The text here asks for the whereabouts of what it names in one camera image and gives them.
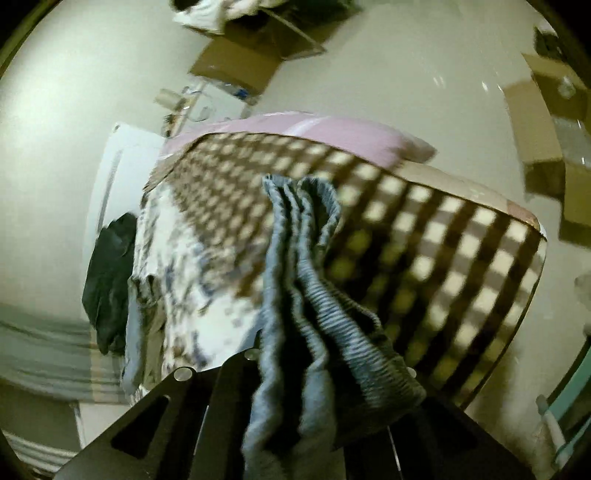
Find blue striped pants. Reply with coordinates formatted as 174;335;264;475
241;174;427;480

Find brown checkered blanket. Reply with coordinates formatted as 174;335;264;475
142;131;548;409

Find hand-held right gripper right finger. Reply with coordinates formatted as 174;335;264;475
332;367;537;480

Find white floral printed cloth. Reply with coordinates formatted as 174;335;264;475
121;187;264;402

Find dark cloth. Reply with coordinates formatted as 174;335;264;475
82;213;139;356

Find grey striped rug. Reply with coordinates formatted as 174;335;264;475
0;305;125;393

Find open cardboard box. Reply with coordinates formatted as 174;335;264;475
503;28;591;243

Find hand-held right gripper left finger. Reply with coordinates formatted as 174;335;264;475
68;329;265;480

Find white cabinet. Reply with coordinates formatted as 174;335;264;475
90;122;169;236

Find bed mattress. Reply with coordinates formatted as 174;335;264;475
397;159;550;259

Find pink sheet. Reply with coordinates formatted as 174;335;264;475
159;111;437;168

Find flattened cardboard box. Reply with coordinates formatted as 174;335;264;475
189;9;342;93

